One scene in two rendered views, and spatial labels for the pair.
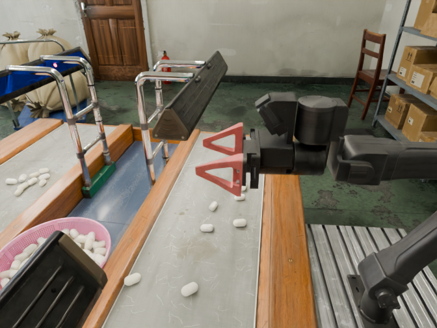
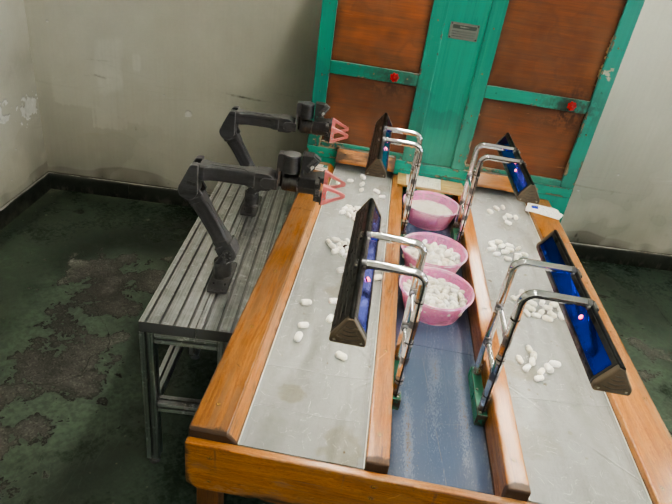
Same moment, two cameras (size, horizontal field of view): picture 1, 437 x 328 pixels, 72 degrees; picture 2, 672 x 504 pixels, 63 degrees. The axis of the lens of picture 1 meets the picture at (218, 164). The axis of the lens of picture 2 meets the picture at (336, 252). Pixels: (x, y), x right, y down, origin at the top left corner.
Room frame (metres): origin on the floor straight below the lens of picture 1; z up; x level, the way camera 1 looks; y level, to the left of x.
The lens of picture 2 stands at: (2.08, -0.15, 1.79)
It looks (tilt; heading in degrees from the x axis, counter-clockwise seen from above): 30 degrees down; 174
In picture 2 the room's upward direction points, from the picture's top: 9 degrees clockwise
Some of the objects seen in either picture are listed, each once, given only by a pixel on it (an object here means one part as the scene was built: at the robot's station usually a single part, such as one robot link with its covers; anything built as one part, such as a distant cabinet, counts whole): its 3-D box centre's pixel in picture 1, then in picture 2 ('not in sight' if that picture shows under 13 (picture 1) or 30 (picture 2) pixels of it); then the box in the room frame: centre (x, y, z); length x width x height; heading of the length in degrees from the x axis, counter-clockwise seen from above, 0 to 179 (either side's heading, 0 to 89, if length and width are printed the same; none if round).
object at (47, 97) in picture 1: (53, 88); not in sight; (3.07, 1.70, 0.40); 0.74 x 0.56 x 0.38; 177
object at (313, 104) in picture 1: (332, 137); (281, 168); (0.43, -0.18, 1.12); 0.12 x 0.09 x 0.12; 86
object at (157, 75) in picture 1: (178, 135); (380, 319); (0.90, 0.13, 0.90); 0.20 x 0.19 x 0.45; 171
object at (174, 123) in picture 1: (200, 82); (361, 258); (0.88, 0.05, 1.08); 0.62 x 0.08 x 0.07; 171
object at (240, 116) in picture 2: not in sight; (257, 126); (-0.18, -0.30, 1.05); 0.30 x 0.09 x 0.12; 86
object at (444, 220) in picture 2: not in sight; (429, 211); (-0.20, 0.51, 0.72); 0.27 x 0.27 x 0.10
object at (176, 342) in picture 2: not in sight; (223, 306); (0.12, -0.39, 0.31); 1.20 x 0.29 x 0.63; 176
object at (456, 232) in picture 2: not in sight; (485, 200); (0.00, 0.68, 0.90); 0.20 x 0.19 x 0.45; 171
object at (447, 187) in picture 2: not in sight; (430, 184); (-0.42, 0.55, 0.77); 0.33 x 0.15 x 0.01; 81
